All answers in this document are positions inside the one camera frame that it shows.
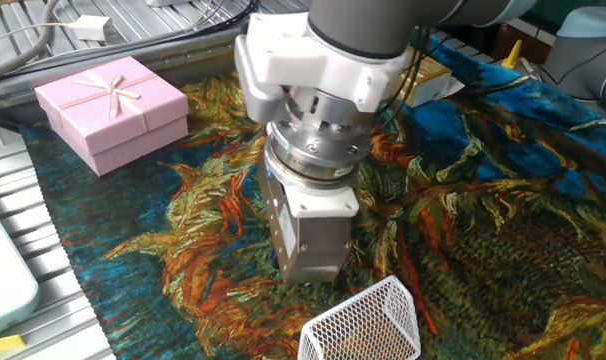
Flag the pink gift box with ribbon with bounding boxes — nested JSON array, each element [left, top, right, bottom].
[[34, 55, 190, 177]]

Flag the silver Schunk gripper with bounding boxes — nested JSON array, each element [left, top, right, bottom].
[[257, 160, 355, 285]]

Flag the white teach pendant red button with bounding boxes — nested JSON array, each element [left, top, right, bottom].
[[0, 194, 40, 339]]

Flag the thick grey hose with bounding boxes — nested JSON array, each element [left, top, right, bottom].
[[0, 0, 62, 84]]

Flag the white wire mesh goal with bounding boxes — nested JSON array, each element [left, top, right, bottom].
[[297, 274, 423, 360]]

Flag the white power adapter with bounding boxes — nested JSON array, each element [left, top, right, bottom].
[[70, 14, 113, 42]]

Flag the sunflower painting print cloth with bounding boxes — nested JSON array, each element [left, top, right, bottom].
[[20, 34, 606, 360]]

